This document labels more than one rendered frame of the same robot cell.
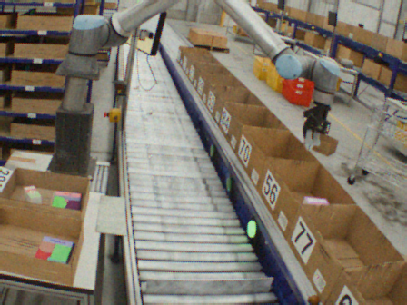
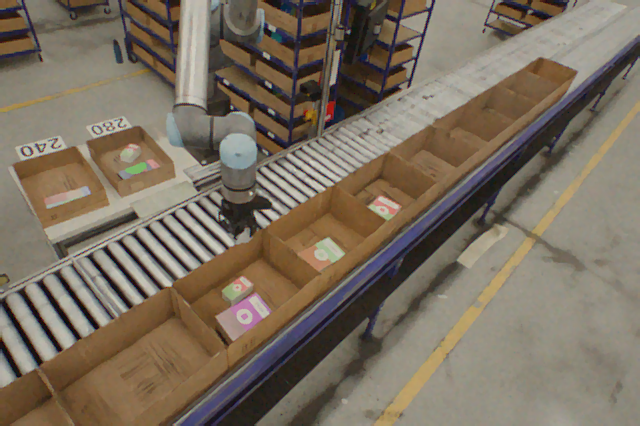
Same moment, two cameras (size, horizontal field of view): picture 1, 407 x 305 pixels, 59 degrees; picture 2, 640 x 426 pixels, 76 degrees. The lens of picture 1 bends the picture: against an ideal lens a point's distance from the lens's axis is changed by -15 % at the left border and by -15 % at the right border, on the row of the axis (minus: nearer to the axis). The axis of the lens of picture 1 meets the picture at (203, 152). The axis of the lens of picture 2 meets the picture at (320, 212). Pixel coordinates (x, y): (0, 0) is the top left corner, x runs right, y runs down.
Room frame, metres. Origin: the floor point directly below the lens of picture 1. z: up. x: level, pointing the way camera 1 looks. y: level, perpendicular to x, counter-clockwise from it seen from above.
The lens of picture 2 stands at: (1.22, -1.22, 2.18)
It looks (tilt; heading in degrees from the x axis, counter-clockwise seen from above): 44 degrees down; 52
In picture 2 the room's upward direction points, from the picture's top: 10 degrees clockwise
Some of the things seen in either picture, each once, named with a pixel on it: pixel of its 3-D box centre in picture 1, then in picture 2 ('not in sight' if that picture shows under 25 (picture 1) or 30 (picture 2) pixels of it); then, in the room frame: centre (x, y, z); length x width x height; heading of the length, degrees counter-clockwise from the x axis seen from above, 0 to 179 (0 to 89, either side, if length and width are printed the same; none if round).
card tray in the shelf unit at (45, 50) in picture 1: (43, 47); (293, 13); (2.63, 1.27, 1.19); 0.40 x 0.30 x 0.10; 106
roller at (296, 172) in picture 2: (168, 159); (310, 182); (2.19, 0.19, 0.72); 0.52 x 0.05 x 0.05; 106
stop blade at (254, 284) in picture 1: (211, 288); (101, 298); (1.10, -0.12, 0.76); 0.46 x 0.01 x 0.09; 106
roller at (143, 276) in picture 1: (203, 279); (127, 289); (1.19, -0.09, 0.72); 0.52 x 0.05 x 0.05; 106
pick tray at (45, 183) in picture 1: (45, 197); (131, 159); (1.39, 0.63, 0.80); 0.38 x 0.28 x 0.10; 101
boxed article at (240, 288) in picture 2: not in sight; (237, 290); (1.53, -0.40, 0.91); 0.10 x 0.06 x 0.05; 17
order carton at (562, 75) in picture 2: (193, 58); (544, 81); (4.18, 0.27, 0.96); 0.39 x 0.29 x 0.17; 16
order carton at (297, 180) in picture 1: (305, 198); (248, 294); (1.54, -0.47, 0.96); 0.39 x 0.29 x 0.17; 16
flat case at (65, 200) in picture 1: (66, 204); (142, 173); (1.41, 0.53, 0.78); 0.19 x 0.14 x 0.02; 15
